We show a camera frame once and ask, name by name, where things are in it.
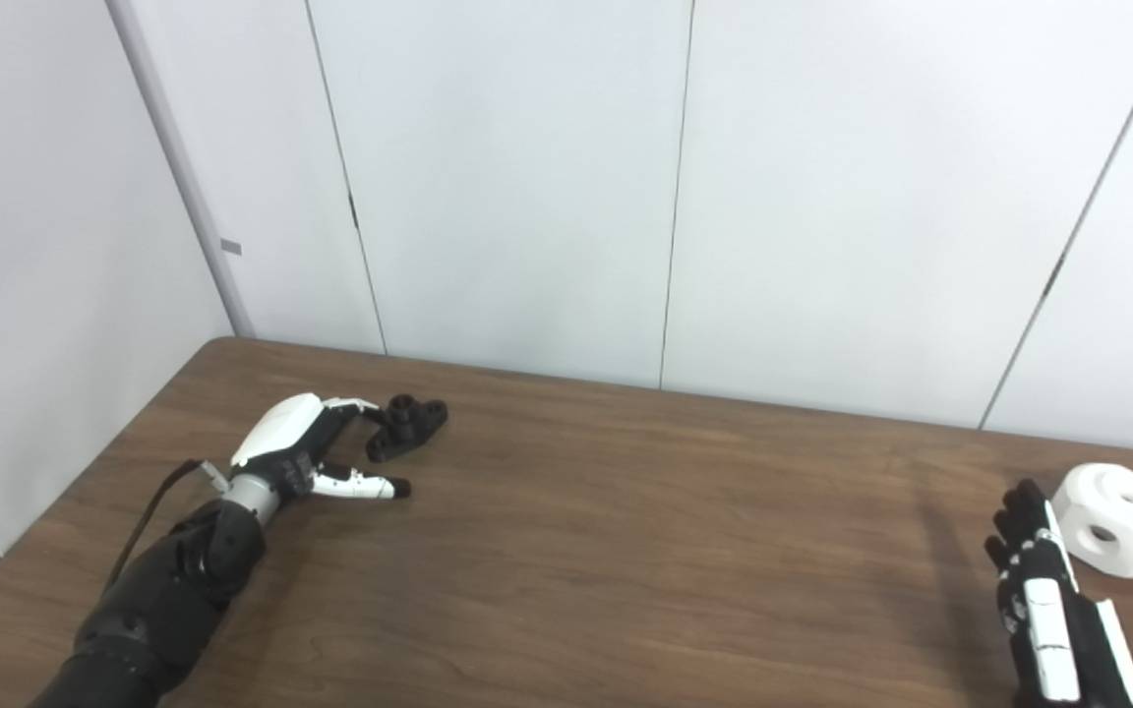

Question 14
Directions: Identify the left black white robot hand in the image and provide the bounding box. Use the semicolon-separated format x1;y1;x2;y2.
229;392;413;501

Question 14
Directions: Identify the black flanged holder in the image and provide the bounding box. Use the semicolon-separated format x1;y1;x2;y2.
366;394;449;464

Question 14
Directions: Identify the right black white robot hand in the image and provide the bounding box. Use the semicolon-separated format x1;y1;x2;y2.
984;479;1133;708

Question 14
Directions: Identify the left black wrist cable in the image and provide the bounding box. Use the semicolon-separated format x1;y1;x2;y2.
104;458;230;591

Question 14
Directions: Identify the grey wall corner trim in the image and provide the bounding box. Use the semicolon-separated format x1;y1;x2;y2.
104;0;256;339

